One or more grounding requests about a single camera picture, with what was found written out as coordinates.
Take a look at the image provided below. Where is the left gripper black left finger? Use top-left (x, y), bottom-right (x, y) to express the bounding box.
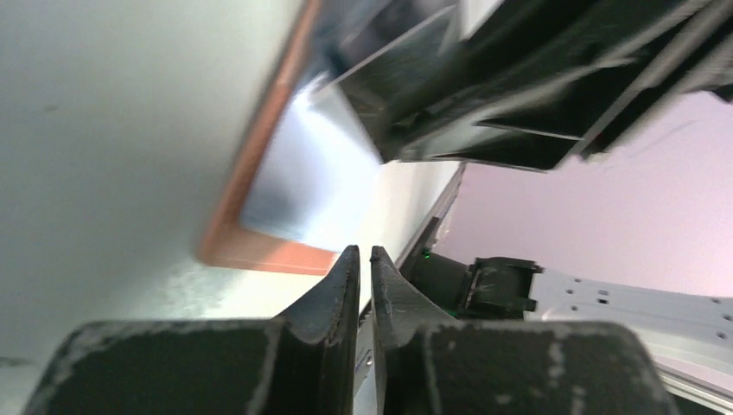
top-left (24, 246), bottom-right (360, 414)

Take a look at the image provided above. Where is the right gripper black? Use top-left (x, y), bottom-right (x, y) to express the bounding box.
top-left (380, 0), bottom-right (733, 173)

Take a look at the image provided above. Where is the aluminium frame front rail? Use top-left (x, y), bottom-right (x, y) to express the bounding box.
top-left (395, 162), bottom-right (466, 272)

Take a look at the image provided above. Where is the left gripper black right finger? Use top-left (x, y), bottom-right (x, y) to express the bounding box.
top-left (370, 246), bottom-right (678, 414)

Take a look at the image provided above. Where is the brown leather card holder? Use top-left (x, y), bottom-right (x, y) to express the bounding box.
top-left (199, 1), bottom-right (462, 275)

